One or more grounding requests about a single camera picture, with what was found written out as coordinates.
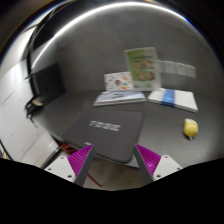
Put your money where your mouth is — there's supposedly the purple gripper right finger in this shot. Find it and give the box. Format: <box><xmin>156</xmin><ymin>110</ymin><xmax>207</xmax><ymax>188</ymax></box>
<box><xmin>133</xmin><ymin>143</ymin><xmax>184</xmax><ymax>186</ymax></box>

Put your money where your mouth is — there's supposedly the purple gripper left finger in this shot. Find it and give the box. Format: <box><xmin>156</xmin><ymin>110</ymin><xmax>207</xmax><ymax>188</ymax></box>
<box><xmin>44</xmin><ymin>143</ymin><xmax>95</xmax><ymax>187</ymax></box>

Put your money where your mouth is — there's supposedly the dark grey mouse pad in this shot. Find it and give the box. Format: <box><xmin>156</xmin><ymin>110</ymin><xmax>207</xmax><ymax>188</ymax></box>
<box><xmin>63</xmin><ymin>108</ymin><xmax>143</xmax><ymax>163</ymax></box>

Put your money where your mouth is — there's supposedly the light blue flat book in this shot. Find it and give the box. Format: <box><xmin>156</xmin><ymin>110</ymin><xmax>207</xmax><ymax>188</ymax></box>
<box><xmin>93</xmin><ymin>90</ymin><xmax>146</xmax><ymax>106</ymax></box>

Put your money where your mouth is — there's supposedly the white book with blue band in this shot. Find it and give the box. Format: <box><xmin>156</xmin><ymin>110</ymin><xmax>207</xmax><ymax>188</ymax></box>
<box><xmin>148</xmin><ymin>88</ymin><xmax>198</xmax><ymax>113</ymax></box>

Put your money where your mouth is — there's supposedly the small white picture card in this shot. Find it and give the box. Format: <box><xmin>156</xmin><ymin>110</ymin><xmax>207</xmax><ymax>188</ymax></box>
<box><xmin>104</xmin><ymin>72</ymin><xmax>133</xmax><ymax>91</ymax></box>

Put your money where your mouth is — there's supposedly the green standing picture book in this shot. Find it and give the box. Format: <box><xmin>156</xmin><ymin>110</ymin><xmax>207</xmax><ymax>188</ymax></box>
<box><xmin>124</xmin><ymin>47</ymin><xmax>161</xmax><ymax>91</ymax></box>

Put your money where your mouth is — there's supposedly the white paper strip on wall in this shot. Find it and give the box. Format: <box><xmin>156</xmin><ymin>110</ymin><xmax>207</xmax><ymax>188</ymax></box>
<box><xmin>158</xmin><ymin>60</ymin><xmax>196</xmax><ymax>78</ymax></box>

